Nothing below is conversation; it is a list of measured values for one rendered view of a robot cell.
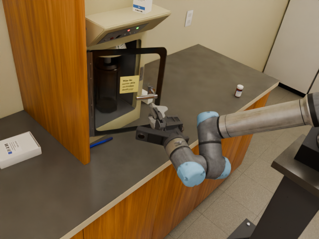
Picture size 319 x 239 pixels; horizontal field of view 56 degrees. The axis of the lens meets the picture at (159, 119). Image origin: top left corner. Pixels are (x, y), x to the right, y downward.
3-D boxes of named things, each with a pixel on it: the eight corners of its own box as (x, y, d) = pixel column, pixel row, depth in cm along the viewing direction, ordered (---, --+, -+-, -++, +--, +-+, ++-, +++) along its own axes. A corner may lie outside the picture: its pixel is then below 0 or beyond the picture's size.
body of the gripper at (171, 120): (173, 129, 111) (186, 151, 102) (151, 132, 108) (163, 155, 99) (176, 112, 106) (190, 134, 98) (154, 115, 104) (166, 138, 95)
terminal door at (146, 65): (89, 136, 128) (86, 50, 104) (155, 126, 139) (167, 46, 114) (89, 137, 128) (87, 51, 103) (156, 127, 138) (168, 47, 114)
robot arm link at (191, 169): (201, 188, 92) (178, 188, 87) (186, 163, 99) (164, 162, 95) (213, 170, 88) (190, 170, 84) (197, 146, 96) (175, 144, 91)
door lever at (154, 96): (132, 95, 122) (133, 89, 120) (154, 92, 125) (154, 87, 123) (136, 102, 118) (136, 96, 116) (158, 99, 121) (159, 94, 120)
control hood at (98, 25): (82, 45, 102) (80, 16, 96) (148, 27, 123) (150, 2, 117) (103, 57, 97) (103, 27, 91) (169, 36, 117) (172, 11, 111)
